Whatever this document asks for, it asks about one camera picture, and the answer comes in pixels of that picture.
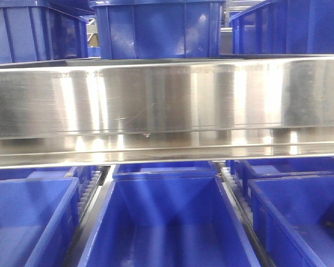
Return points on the blue bin upper left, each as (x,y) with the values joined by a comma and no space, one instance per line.
(43,30)

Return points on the blue bin rear middle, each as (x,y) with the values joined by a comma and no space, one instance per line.
(164,170)

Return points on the blue bin upper middle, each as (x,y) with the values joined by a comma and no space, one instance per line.
(158,29)

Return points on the blue bin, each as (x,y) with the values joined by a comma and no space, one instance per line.
(158,29)
(279,27)
(38,218)
(164,170)
(281,167)
(168,222)
(43,30)
(293,218)

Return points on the blue bin lower middle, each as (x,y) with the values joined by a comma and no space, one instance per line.
(168,222)

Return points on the blue bin lower left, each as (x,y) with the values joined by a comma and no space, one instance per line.
(38,218)

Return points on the roller track divider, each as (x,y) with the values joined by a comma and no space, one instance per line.
(244,213)
(90,205)

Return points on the stainless steel shelf rail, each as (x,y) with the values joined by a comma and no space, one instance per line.
(95,112)

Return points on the blue bin rear right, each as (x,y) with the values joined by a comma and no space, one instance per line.
(281,167)

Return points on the right roller track divider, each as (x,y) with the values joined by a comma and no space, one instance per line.
(244,213)

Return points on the blue bin upper right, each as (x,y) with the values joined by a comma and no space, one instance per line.
(279,27)

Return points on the blue bin lower right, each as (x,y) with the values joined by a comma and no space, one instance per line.
(293,218)

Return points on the left roller track divider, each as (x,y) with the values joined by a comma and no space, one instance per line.
(90,205)

